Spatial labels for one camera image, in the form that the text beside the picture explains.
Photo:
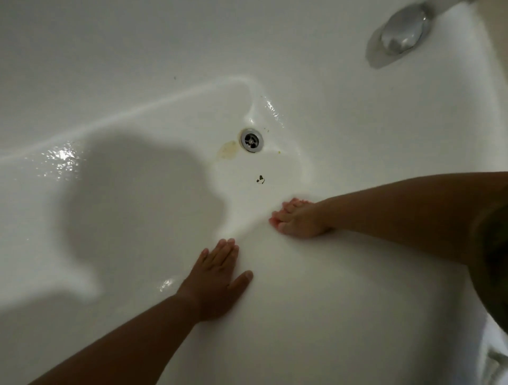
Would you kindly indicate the person's left forearm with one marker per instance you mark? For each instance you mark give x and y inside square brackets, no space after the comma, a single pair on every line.
[127,345]

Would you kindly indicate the person's left middle finger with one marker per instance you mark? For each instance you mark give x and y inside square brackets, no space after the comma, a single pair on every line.
[224,254]

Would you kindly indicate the person's left thumb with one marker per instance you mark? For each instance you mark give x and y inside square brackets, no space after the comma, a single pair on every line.
[241,281]

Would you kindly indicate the person's right hand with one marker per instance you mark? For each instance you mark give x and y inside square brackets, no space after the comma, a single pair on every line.
[305,220]

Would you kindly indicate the chrome drain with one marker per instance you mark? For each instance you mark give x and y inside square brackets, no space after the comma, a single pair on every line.
[251,140]

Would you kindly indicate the white garment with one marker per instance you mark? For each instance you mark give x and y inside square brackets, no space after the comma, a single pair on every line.
[498,357]

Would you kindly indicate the chrome overflow cap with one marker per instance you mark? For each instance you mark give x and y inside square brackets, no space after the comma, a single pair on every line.
[404,29]

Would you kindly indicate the person's left little finger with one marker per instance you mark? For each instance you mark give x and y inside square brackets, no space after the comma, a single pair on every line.
[201,260]

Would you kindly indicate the person's left hand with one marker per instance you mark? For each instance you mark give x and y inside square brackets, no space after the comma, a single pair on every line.
[214,283]

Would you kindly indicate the small dark debris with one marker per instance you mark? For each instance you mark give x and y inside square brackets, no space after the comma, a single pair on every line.
[260,179]

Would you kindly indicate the person's right forearm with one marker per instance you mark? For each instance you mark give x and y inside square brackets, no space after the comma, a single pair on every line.
[404,222]

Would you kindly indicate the person's right fingers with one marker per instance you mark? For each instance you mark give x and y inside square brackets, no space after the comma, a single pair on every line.
[286,214]

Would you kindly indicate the white bathtub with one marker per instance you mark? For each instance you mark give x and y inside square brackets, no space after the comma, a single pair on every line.
[357,127]

